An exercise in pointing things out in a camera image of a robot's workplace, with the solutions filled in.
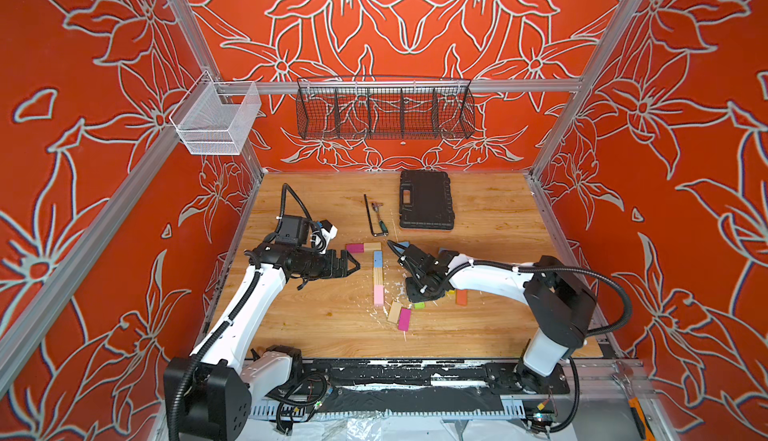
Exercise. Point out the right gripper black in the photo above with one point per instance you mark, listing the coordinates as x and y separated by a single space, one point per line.
412 292

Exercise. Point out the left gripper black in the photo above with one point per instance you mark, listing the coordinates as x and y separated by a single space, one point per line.
330 271

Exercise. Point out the magenta block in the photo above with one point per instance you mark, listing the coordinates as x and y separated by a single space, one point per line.
404 319
355 248

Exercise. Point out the pink block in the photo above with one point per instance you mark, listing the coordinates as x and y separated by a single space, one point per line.
378 295

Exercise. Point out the black plastic tool case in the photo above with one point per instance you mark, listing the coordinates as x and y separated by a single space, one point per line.
425 200

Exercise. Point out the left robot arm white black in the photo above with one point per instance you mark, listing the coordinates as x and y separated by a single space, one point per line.
209 393

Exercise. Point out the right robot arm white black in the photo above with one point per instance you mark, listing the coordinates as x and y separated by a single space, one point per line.
561 304

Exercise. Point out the orange block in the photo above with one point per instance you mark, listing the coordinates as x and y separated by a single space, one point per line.
461 297

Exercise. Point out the black hex key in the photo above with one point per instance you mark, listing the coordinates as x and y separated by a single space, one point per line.
368 207

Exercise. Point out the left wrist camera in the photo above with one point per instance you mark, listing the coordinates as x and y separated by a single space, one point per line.
322 233

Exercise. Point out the green handled ratchet wrench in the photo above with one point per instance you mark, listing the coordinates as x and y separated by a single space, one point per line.
380 218

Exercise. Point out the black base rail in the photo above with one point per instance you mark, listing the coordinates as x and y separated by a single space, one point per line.
497 375

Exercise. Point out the black wire basket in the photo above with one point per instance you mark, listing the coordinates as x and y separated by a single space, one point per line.
369 107

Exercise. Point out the white wire basket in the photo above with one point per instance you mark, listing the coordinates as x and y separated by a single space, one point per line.
216 118

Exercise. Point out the orange handled tool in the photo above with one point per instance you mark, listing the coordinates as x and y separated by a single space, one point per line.
640 420

